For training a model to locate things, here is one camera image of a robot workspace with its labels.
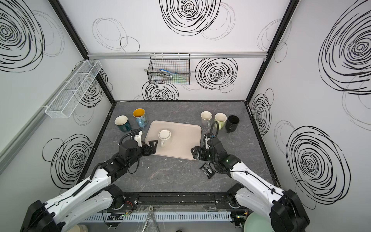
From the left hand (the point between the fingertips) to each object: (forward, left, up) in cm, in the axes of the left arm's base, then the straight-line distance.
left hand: (153, 141), depth 80 cm
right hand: (-3, -23, -4) cm, 24 cm away
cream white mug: (+9, -4, -8) cm, 13 cm away
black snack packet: (-10, -31, -13) cm, 36 cm away
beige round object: (-39, +26, -7) cm, 47 cm away
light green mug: (+24, -42, -8) cm, 49 cm away
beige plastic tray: (+11, -16, -14) cm, 25 cm away
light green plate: (-34, -53, -13) cm, 64 cm away
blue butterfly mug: (+21, +13, -4) cm, 25 cm away
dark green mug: (+19, +27, -8) cm, 34 cm away
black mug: (+19, -49, -7) cm, 53 cm away
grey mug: (+26, -32, -8) cm, 42 cm away
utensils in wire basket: (+34, -5, +20) cm, 39 cm away
